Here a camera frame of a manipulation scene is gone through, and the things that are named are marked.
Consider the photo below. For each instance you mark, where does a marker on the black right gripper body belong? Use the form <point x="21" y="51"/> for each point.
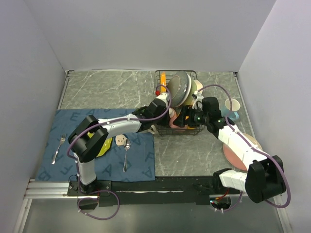
<point x="200" y="118"/>

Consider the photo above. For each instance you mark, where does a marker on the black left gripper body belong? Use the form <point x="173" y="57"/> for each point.
<point x="163" y="120"/>

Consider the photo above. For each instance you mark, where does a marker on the pink plastic cup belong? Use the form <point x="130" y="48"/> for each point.
<point x="173" y="117"/>

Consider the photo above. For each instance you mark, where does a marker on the light blue mug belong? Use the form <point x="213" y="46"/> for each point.
<point x="230" y="109"/>

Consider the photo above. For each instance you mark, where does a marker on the blue floral plate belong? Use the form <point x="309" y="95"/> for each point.
<point x="177" y="86"/>

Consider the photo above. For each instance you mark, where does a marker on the teal rim white plate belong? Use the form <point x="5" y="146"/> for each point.
<point x="189" y="86"/>

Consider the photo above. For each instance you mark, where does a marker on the orange polka dot plate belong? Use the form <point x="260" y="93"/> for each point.
<point x="163" y="82"/>

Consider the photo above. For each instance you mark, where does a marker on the cream square cartoon dish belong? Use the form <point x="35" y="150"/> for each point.
<point x="196" y="85"/>

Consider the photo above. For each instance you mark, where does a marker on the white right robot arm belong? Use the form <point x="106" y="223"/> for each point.
<point x="263" y="177"/>

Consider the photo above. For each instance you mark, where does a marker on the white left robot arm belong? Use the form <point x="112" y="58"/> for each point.
<point x="86" y="141"/>

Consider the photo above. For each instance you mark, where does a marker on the green-inside floral mug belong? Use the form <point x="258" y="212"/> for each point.
<point x="151" y="130"/>

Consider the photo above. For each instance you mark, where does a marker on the pink white round plate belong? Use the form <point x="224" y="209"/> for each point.
<point x="233" y="158"/>

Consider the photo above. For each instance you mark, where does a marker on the silver spoon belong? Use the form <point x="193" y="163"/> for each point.
<point x="127" y="146"/>

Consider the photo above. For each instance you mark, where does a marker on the cartoon mouse spoon rest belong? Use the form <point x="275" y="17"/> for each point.
<point x="120" y="140"/>

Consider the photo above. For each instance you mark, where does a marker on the blue letter-print cloth mat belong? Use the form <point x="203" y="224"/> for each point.
<point x="140" y="157"/>

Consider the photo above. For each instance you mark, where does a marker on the green polka dot plate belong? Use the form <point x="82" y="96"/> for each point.
<point x="105" y="148"/>

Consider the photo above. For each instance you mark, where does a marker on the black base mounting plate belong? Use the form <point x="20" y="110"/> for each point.
<point x="163" y="190"/>

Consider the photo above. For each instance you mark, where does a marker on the silver fork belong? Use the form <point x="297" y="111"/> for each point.
<point x="62" y="140"/>

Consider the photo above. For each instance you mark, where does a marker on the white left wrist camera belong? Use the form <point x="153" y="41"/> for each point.
<point x="165" y="97"/>

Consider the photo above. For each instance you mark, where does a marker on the black wire dish rack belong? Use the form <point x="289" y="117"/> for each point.
<point x="167" y="130"/>

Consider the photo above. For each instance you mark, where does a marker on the aluminium rail frame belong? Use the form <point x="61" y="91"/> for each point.
<point x="47" y="190"/>

